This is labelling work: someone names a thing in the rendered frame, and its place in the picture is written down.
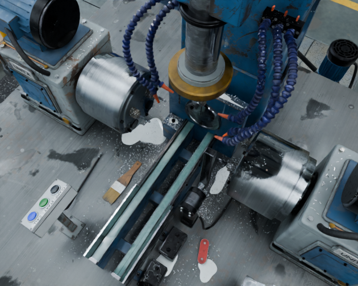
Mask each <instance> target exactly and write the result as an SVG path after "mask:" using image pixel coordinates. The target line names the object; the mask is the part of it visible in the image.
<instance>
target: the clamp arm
mask: <svg viewBox="0 0 358 286"><path fill-rule="evenodd" d="M216 154H217V152H216V151H215V150H213V149H211V148H209V147H207V148H206V150H205V151H204V155H203V161H202V168H201V174H200V178H199V185H200V186H202V185H204V186H203V188H204V189H206V188H207V187H208V185H209V182H210V177H211V173H212V170H213V165H214V161H215V157H216Z"/></svg>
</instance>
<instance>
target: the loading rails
mask: <svg viewBox="0 0 358 286"><path fill-rule="evenodd" d="M194 126H195V124H193V123H191V122H189V121H188V119H187V118H186V119H185V120H184V122H183V123H182V124H181V126H180V127H179V128H178V130H177V131H176V133H175V134H174V135H173V137H172V138H171V139H170V141H169V142H168V143H167V145H166V146H165V148H164V149H163V151H162V152H161V153H160V155H159V156H158V157H157V159H156V160H155V161H154V163H153V164H152V166H151V167H150V169H149V170H148V171H147V172H146V174H145V176H143V178H142V180H141V181H140V182H139V184H138V185H137V184H135V185H134V186H133V187H132V189H131V190H130V192H129V193H128V194H127V196H126V197H125V198H124V200H123V201H122V202H121V204H120V206H119V207H118V208H117V209H116V211H115V212H114V214H113V215H112V216H111V218H110V219H109V220H108V222H107V223H106V225H105V226H104V227H103V229H102V230H101V231H100V233H99V234H98V235H97V237H96V238H95V240H94V241H93V243H92V244H91V245H90V247H89V248H88V249H87V251H86V252H85V254H84V256H85V257H86V258H88V260H90V261H92V262H93V263H94V264H96V265H97V266H98V267H100V268H101V269H104V267H105V266H106V265H107V263H108V262H109V260H110V259H111V257H112V256H113V255H114V253H115V252H116V250H118V251H120V252H121V253H122V254H124V255H125V256H124V258H123V259H122V260H121V262H120V263H119V265H118V266H117V268H116V269H115V271H114V272H113V273H112V274H111V276H113V277H114V278H116V279H117V280H119V281H120V282H121V283H123V284H124V285H126V286H130V284H131V283H132V281H133V280H135V281H137V282H138V281H139V280H140V278H141V277H142V275H143V273H144V271H142V270H141V267H142V265H143V264H144V262H145V261H146V259H147V258H148V256H149V255H150V253H151V251H152V250H153V248H154V247H155V245H156V244H157V242H158V241H159V240H160V241H161V242H164V240H165V239H166V237H167V235H168V234H169V232H168V231H166V228H167V227H168V225H169V223H170V222H171V220H172V219H173V213H174V212H175V210H176V209H177V207H178V205H179V204H180V202H181V201H183V199H184V198H185V196H186V195H187V192H188V190H189V188H190V187H191V185H192V184H193V182H194V181H195V179H196V177H197V176H198V174H199V173H200V171H201V168H202V161H203V155H204V151H205V150H206V148H207V147H209V148H211V149H213V150H214V149H215V144H216V141H217V138H215V137H214V136H217V134H215V135H214V134H212V133H210V132H208V133H207V134H206V135H205V137H204V138H203V140H202V141H201V143H200V144H199V146H198V147H197V149H196V150H195V152H194V153H192V152H190V151H188V150H186V148H187V147H188V146H189V144H190V143H191V141H192V139H193V137H194ZM178 160H179V161H181V162H183V163H185V164H186V165H185V167H184V168H183V170H182V171H181V173H180V174H179V176H178V177H177V179H176V180H175V181H174V183H173V184H172V186H171V188H170V189H169V191H168V192H167V193H166V195H165V196H164V195H162V194H160V193H159V192H157V190H158V189H159V188H160V186H161V185H162V183H163V182H164V180H165V179H166V177H167V176H168V174H169V173H170V172H171V170H172V168H173V167H174V166H175V164H176V163H177V161H178ZM149 202H150V203H152V204H154V205H155V206H157V208H156V210H155V211H154V213H153V215H152V216H151V217H150V219H149V220H148V222H147V223H146V225H145V226H144V228H143V229H142V231H141V232H140V234H139V235H138V237H137V238H136V240H135V241H134V243H133V244H130V243H129V242H127V241H126V240H124V239H125V237H126V235H127V234H128V232H129V231H130V230H131V228H132V227H133V225H134V224H135V222H136V221H137V220H138V218H139V217H140V215H141V214H142V212H143V211H144V210H145V208H146V206H147V205H148V203H149Z"/></svg>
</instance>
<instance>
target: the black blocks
mask: <svg viewBox="0 0 358 286"><path fill-rule="evenodd" d="M187 237H188V235H187V234H186V233H184V232H182V231H181V230H179V229H177V228H176V227H172V229H171V231H170V232H169V234H168V235H167V237H166V239H165V240H164V242H163V244H162V245H161V246H160V248H159V254H161V255H162V256H164V257H165V258H167V259H169V260H170V261H171V262H173V261H174V260H175V258H176V256H177V254H178V253H179V251H180V250H181V248H182V247H183V245H184V243H185V241H186V240H187ZM167 271H168V269H167V267H165V266H164V265H163V264H161V263H160V262H158V261H157V260H155V259H152V261H151V262H150V264H149V266H148V267H147V269H146V270H145V272H144V273H143V275H142V277H141V278H140V280H139V281H138V283H137V286H159V284H160V283H161V281H162V279H163V278H164V276H165V274H166V273H167Z"/></svg>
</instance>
